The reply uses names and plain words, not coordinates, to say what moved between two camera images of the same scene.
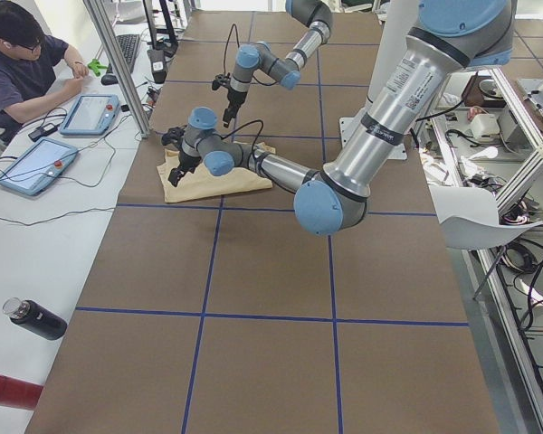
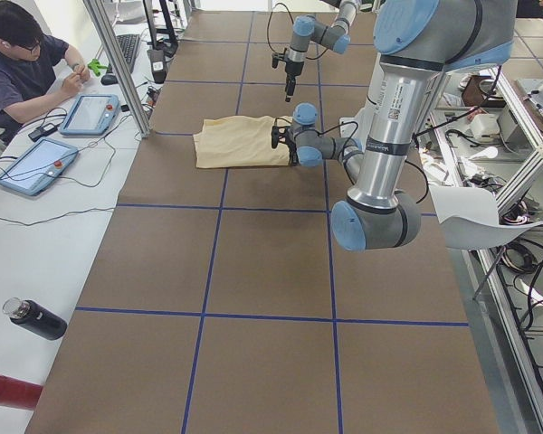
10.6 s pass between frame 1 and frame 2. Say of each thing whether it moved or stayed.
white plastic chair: stayed
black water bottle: stayed
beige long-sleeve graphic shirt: moved
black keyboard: stayed
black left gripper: moved
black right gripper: moved
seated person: stayed
